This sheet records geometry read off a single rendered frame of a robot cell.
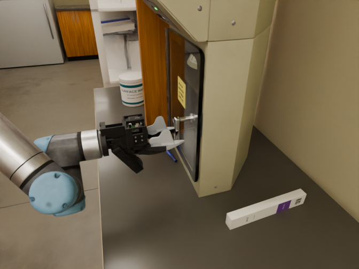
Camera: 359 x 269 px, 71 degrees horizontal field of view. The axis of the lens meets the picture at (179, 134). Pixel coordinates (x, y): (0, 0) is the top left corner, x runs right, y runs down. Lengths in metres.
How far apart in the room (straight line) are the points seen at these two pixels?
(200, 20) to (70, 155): 0.42
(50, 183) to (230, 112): 0.44
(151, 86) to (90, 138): 0.41
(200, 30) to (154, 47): 0.39
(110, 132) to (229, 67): 0.32
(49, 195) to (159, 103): 0.62
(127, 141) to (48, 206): 0.24
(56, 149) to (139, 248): 0.32
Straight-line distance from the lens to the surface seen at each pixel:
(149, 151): 0.65
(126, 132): 0.62
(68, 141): 0.65
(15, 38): 5.67
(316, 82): 0.95
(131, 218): 0.77
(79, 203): 0.65
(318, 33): 0.94
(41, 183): 0.50
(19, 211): 2.35
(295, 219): 0.83
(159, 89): 0.98
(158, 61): 0.94
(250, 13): 0.61
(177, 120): 0.67
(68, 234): 2.04
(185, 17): 0.55
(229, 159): 0.76
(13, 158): 0.54
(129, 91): 1.31
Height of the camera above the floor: 1.54
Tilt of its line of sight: 33 degrees down
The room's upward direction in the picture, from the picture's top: straight up
